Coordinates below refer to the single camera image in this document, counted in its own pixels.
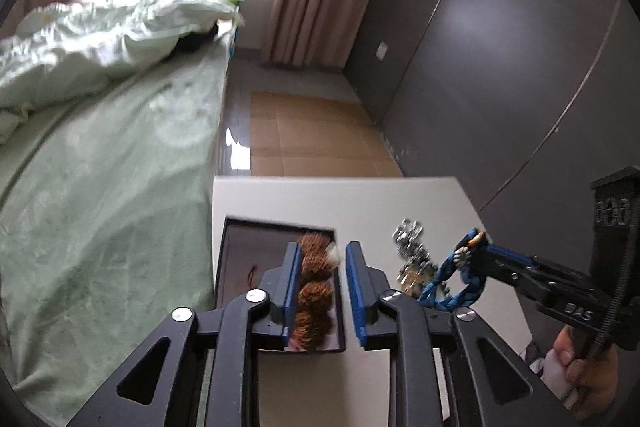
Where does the white table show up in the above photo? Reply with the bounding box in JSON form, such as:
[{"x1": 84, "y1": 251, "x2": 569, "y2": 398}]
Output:
[{"x1": 212, "y1": 176, "x2": 485, "y2": 426}]

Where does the gold butterfly brooch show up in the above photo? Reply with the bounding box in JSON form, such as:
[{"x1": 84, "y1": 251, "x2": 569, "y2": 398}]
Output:
[{"x1": 397, "y1": 267, "x2": 433, "y2": 299}]

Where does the light green duvet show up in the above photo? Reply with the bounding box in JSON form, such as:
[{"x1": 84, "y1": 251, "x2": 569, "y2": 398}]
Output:
[{"x1": 1, "y1": 0, "x2": 243, "y2": 144}]

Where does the flattened cardboard sheet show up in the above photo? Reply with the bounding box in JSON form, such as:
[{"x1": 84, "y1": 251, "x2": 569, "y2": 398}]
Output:
[{"x1": 250, "y1": 92, "x2": 401, "y2": 178}]

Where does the blue braided bracelet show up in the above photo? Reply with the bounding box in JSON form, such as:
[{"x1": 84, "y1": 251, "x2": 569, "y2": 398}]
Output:
[{"x1": 416, "y1": 229, "x2": 494, "y2": 313}]

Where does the green bed sheet mattress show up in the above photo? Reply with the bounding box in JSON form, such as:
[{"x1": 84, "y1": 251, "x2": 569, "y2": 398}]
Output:
[{"x1": 1, "y1": 36, "x2": 231, "y2": 426}]

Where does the white wall socket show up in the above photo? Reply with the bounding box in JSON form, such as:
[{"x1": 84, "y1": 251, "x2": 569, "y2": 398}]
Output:
[{"x1": 375, "y1": 42, "x2": 388, "y2": 61}]

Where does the person right hand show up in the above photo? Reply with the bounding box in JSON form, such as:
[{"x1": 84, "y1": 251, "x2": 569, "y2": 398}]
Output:
[{"x1": 553, "y1": 326, "x2": 618, "y2": 421}]

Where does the black object on bed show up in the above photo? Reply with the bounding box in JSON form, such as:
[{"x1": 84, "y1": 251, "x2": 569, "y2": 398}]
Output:
[{"x1": 174, "y1": 23, "x2": 218, "y2": 53}]

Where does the brown rudraksha bead bracelet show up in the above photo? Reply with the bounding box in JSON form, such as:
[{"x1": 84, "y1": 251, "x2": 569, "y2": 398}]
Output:
[{"x1": 290, "y1": 231, "x2": 338, "y2": 353}]

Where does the black camera box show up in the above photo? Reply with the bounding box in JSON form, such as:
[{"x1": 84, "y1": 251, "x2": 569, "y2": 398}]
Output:
[{"x1": 590, "y1": 166, "x2": 639, "y2": 351}]

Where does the silver chain jewelry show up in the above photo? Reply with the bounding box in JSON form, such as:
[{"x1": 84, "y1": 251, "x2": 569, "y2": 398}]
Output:
[{"x1": 392, "y1": 218, "x2": 438, "y2": 277}]

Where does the dark grey wardrobe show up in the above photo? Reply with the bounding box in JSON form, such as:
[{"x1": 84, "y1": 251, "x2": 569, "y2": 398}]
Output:
[{"x1": 345, "y1": 0, "x2": 639, "y2": 285}]

